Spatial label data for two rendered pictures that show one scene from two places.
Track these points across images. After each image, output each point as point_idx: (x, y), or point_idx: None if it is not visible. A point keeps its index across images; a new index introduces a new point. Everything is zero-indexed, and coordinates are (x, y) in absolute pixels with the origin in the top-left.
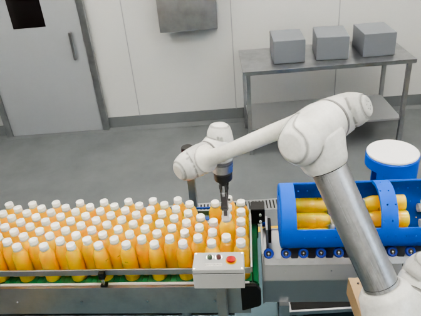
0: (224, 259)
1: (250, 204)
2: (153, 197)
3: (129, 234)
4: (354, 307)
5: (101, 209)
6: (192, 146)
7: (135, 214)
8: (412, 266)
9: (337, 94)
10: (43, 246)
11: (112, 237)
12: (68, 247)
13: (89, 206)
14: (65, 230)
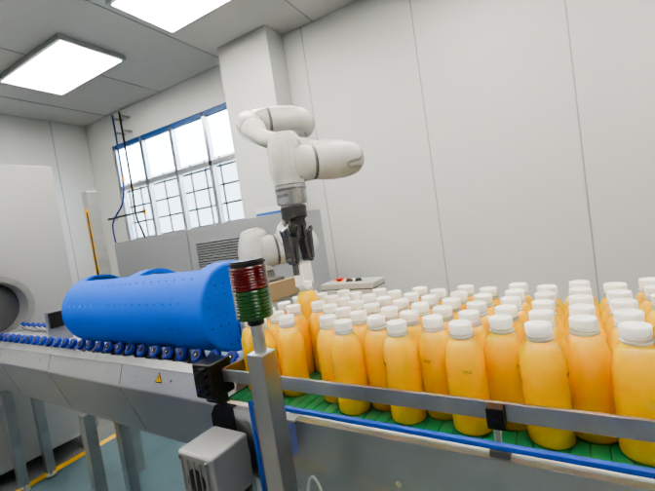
0: (345, 281)
1: (215, 361)
2: (391, 323)
3: (457, 290)
4: (279, 290)
5: (534, 312)
6: (329, 142)
7: (444, 306)
8: (262, 230)
9: (246, 111)
10: (644, 278)
11: (490, 287)
12: (579, 280)
13: (581, 316)
14: (614, 290)
